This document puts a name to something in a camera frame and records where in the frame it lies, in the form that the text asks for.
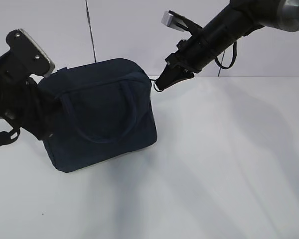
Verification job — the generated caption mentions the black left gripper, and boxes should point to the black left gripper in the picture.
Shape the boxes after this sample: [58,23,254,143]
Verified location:
[0,51,60,142]

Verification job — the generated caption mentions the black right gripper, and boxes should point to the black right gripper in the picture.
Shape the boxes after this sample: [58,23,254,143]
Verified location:
[156,32,222,91]

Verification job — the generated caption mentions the silver zipper pull ring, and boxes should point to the silver zipper pull ring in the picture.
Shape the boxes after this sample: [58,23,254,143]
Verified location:
[149,79,164,93]

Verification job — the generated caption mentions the navy blue lunch bag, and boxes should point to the navy blue lunch bag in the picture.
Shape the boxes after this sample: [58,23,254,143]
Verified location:
[38,58,157,173]

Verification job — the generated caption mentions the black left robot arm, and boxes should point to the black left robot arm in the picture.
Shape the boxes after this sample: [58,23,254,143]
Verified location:
[0,51,61,146]

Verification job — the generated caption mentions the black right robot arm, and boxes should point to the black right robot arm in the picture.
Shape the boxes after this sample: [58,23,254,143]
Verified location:
[155,0,299,91]

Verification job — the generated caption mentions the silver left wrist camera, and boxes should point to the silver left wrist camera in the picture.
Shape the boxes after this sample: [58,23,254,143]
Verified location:
[5,28,55,77]

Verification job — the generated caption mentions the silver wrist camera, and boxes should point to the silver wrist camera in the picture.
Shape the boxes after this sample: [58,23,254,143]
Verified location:
[161,10,202,34]
[5,28,55,77]

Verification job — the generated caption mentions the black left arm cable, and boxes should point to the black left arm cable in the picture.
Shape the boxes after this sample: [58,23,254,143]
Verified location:
[0,128,21,151]

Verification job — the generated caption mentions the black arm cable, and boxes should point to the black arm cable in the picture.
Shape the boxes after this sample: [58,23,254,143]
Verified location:
[214,41,238,70]
[0,128,21,151]

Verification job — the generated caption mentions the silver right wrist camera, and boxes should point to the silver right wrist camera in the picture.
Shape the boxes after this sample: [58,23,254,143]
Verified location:
[161,10,202,34]

